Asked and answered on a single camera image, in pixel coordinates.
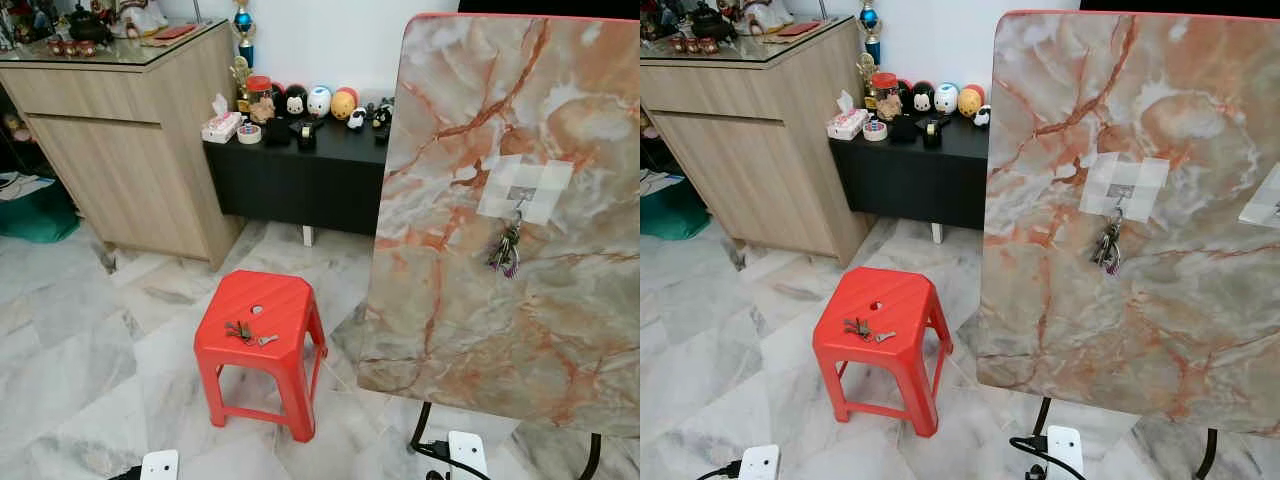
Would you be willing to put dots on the green bag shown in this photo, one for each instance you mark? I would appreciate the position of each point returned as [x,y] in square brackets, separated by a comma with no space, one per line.
[35,215]
[670,212]

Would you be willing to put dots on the dark glass display cabinet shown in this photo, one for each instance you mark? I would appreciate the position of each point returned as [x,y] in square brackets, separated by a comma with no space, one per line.
[648,155]
[15,160]

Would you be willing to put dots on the pink plush toys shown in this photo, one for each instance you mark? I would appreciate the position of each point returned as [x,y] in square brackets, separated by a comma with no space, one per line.
[16,128]
[646,127]

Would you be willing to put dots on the key bunch with purple tag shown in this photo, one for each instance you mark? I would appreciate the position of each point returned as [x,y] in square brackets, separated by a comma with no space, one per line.
[1107,245]
[506,250]

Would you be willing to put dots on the light wooden cabinet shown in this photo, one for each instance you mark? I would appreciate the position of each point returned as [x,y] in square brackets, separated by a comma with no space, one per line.
[120,170]
[760,170]

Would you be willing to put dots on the marble pattern table top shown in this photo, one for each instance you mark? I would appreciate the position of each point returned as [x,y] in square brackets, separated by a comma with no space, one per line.
[500,340]
[1150,340]

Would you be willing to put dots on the row of red cups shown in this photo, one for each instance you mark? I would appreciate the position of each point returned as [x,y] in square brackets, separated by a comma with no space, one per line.
[696,45]
[72,47]

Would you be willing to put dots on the black metal table leg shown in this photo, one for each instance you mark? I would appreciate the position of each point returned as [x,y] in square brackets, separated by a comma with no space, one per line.
[591,455]
[1043,412]
[421,420]
[1208,452]

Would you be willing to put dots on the dark teapot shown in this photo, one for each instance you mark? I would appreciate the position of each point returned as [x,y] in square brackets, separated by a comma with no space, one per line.
[714,22]
[90,25]

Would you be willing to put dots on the small dark key bunch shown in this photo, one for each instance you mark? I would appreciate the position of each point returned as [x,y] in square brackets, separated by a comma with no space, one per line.
[242,332]
[858,328]

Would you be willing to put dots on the white pink tissue box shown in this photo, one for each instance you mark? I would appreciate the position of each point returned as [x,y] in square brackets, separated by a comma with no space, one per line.
[222,125]
[847,122]

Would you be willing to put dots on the black television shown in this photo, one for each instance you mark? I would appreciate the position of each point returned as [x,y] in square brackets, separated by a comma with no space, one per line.
[550,8]
[1180,7]

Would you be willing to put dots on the red plastic stool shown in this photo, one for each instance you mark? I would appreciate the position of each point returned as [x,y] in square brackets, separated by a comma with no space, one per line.
[260,300]
[885,295]

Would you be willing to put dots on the white figurine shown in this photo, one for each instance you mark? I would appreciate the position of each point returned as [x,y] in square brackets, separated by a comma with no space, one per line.
[768,16]
[140,18]

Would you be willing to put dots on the white tape roll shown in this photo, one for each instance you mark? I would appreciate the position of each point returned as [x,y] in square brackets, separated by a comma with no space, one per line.
[249,134]
[874,131]

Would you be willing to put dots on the flat red box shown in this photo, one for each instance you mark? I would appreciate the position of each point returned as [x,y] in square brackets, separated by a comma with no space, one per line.
[174,33]
[799,30]

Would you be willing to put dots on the black low sideboard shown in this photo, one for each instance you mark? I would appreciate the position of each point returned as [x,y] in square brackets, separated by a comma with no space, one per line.
[300,185]
[910,180]

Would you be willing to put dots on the small gold trophy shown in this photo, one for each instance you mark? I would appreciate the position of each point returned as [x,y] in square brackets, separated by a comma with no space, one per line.
[866,80]
[240,85]

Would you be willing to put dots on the red lid snack jar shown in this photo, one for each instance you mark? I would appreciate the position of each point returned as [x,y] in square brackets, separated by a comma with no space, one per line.
[885,96]
[260,100]

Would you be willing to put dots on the small black cat toy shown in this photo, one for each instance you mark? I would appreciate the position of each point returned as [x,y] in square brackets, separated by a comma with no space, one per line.
[382,116]

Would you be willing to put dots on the black wallet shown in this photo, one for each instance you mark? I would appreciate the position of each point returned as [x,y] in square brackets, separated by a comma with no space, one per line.
[904,129]
[277,132]

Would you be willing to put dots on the small black white toy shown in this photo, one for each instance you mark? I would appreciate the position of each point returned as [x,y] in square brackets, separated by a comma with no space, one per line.
[356,118]
[981,116]

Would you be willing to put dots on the black tape dispenser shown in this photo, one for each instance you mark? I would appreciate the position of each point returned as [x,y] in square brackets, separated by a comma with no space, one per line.
[306,135]
[932,133]

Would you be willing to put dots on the black mouse egg toy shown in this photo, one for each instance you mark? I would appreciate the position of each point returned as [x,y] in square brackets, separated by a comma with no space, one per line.
[295,102]
[922,99]

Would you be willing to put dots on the blue ball trophy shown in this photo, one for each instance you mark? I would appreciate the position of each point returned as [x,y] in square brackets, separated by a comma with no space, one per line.
[244,25]
[870,22]

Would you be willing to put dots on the yellow bear egg toy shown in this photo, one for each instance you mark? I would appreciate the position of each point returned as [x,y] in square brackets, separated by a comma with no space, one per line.
[344,104]
[970,101]

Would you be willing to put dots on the white duck egg toy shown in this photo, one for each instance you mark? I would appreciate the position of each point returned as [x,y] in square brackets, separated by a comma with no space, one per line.
[319,102]
[946,99]

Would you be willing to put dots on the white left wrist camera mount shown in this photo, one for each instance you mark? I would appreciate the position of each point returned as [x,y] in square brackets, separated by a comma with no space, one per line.
[760,463]
[160,466]

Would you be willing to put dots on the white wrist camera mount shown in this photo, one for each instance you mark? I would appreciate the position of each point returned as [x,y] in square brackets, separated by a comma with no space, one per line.
[468,455]
[760,463]
[1066,450]
[160,466]

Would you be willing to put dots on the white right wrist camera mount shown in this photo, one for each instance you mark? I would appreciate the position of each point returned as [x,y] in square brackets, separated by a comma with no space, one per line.
[468,455]
[1066,450]

